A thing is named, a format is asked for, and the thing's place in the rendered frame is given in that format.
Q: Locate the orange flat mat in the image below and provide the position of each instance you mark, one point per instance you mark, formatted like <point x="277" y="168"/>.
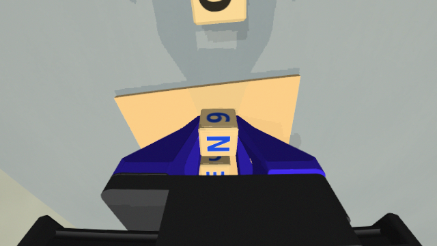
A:
<point x="268" y="104"/>

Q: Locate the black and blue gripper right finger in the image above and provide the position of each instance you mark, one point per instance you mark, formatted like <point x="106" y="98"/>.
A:
<point x="266" y="154"/>

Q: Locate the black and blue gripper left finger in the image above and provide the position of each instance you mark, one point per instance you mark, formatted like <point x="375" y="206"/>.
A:
<point x="168" y="154"/>

